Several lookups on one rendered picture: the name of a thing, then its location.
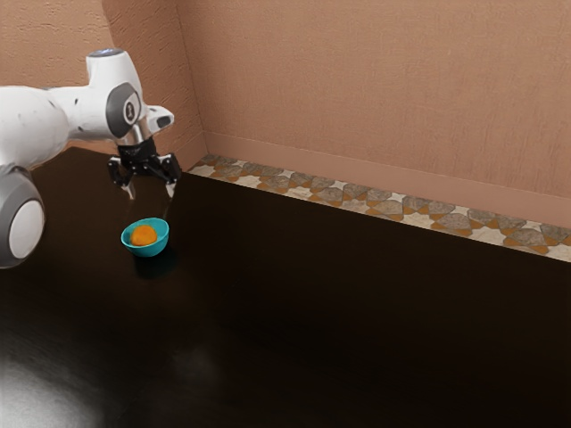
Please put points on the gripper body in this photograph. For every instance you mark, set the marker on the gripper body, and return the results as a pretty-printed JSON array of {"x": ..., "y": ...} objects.
[{"x": 136, "y": 153}]

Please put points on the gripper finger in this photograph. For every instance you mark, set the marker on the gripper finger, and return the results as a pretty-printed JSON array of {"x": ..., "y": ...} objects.
[
  {"x": 166, "y": 171},
  {"x": 118, "y": 175}
]

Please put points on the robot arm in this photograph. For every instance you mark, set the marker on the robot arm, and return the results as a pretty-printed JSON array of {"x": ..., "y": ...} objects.
[{"x": 85, "y": 109}]

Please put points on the orange fruit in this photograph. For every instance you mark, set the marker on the orange fruit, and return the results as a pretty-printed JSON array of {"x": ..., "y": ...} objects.
[{"x": 143, "y": 235}]

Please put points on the teal bowl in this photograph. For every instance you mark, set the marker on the teal bowl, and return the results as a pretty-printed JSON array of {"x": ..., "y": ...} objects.
[{"x": 146, "y": 244}]

